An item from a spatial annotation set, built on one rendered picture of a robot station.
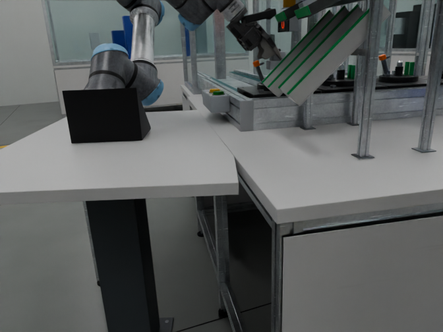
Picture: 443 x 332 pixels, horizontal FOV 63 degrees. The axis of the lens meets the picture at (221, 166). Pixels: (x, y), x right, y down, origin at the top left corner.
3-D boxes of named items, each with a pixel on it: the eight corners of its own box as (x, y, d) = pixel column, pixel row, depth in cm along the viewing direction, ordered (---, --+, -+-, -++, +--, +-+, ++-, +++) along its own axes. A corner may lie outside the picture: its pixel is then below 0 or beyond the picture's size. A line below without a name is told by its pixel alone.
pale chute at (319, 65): (299, 106, 87) (287, 93, 86) (289, 98, 99) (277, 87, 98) (391, 13, 81) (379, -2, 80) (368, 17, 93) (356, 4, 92)
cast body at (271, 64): (269, 69, 129) (269, 49, 127) (265, 68, 133) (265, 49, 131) (292, 68, 130) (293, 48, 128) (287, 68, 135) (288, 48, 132)
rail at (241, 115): (240, 132, 119) (239, 98, 115) (202, 96, 201) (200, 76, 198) (256, 130, 120) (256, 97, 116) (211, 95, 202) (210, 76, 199)
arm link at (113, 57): (80, 80, 119) (86, 49, 125) (115, 99, 128) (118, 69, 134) (102, 64, 112) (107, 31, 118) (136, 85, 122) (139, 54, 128)
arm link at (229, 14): (234, -3, 125) (240, -5, 117) (242, 8, 127) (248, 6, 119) (218, 13, 126) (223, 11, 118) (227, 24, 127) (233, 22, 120)
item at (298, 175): (276, 224, 64) (276, 209, 63) (187, 101, 204) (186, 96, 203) (829, 151, 88) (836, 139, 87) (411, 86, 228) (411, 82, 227)
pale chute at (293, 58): (278, 97, 101) (267, 87, 100) (271, 91, 113) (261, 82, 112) (355, 18, 95) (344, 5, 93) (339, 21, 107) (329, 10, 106)
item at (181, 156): (-90, 208, 77) (-95, 195, 76) (70, 121, 162) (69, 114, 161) (238, 195, 77) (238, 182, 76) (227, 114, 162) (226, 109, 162)
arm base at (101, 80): (72, 91, 108) (76, 66, 113) (86, 119, 122) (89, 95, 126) (123, 91, 109) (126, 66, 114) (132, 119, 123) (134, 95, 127)
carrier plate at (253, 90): (254, 101, 121) (254, 94, 121) (236, 92, 144) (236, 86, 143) (320, 96, 125) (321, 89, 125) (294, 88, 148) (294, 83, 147)
